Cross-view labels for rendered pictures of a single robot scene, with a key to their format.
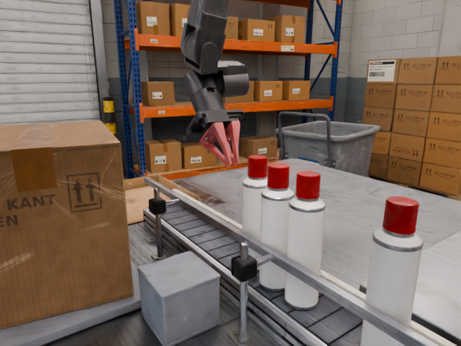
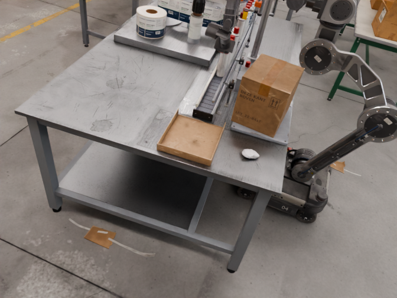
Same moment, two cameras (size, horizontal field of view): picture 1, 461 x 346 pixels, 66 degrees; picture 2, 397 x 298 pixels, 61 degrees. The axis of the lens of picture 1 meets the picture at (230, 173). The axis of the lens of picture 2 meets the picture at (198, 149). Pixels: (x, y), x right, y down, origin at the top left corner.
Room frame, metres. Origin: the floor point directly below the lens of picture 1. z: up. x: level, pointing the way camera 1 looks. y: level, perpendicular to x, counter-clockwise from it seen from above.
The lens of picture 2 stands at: (1.93, 1.18, 1.90)
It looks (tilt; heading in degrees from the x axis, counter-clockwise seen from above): 42 degrees down; 224
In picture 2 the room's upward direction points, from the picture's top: 11 degrees clockwise
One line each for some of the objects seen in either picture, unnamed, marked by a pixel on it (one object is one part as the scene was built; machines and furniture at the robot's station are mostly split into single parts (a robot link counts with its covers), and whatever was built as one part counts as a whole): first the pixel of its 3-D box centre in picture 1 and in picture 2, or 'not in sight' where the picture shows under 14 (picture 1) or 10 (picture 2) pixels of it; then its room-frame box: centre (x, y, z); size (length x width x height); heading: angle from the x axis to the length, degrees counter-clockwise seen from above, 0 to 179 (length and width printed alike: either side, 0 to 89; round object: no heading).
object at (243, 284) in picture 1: (254, 287); (236, 67); (0.46, -0.04, 0.91); 0.07 x 0.03 x 0.16; 125
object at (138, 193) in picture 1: (139, 197); (192, 135); (1.05, 0.29, 0.85); 0.30 x 0.26 x 0.04; 35
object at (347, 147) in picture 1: (325, 164); not in sight; (2.97, -0.82, 0.48); 0.89 x 0.63 x 0.96; 139
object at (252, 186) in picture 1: (256, 213); (223, 60); (0.58, -0.05, 0.98); 0.05 x 0.05 x 0.20
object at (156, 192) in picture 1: (167, 222); (225, 91); (0.71, 0.14, 0.91); 0.07 x 0.03 x 0.16; 125
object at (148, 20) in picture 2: not in sight; (150, 22); (0.66, -0.70, 0.95); 0.20 x 0.20 x 0.14
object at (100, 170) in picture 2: not in sight; (194, 104); (0.45, -0.37, 0.40); 2.04 x 1.25 x 0.81; 35
